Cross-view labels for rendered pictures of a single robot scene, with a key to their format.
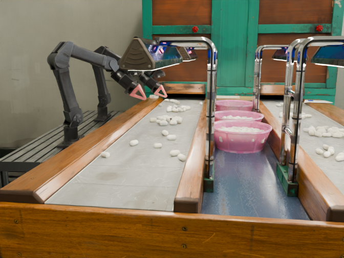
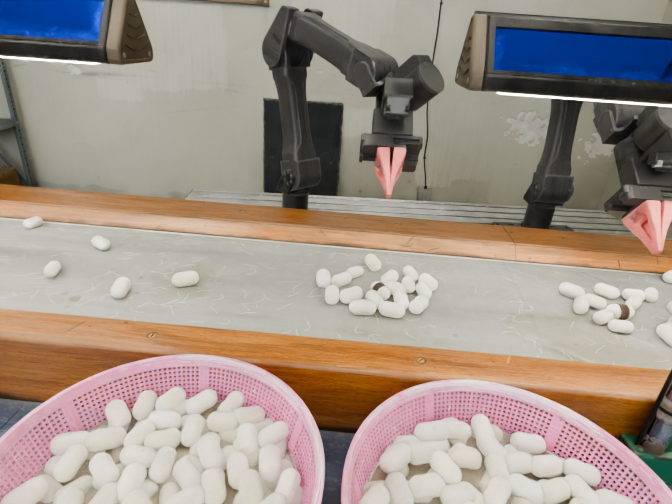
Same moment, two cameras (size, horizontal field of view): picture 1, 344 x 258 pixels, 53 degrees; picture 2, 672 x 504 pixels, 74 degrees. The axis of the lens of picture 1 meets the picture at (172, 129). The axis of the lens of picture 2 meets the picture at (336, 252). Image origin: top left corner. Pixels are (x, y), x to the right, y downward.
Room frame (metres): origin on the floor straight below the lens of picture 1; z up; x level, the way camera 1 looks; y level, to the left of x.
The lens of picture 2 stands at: (1.56, -0.55, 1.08)
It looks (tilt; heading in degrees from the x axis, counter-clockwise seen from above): 26 degrees down; 84
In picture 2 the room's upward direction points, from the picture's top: 4 degrees clockwise
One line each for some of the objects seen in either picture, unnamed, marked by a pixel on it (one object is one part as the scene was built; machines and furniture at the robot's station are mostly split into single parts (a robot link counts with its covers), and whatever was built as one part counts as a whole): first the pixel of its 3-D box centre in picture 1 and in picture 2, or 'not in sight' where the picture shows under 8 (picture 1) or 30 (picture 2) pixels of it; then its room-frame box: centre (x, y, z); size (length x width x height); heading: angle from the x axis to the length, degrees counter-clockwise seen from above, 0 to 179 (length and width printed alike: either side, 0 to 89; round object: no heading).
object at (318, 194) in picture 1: (273, 134); not in sight; (1.54, -0.47, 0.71); 1.81 x 0.05 x 0.11; 172
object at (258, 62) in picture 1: (271, 85); not in sight; (1.96, -0.57, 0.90); 0.20 x 0.19 x 0.45; 172
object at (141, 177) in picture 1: (166, 126); (330, 294); (1.61, 0.03, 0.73); 1.81 x 0.30 x 0.02; 172
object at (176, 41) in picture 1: (185, 111); not in sight; (1.05, -0.04, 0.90); 0.20 x 0.19 x 0.45; 172
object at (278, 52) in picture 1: (287, 53); not in sight; (1.96, -0.65, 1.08); 0.62 x 0.08 x 0.07; 172
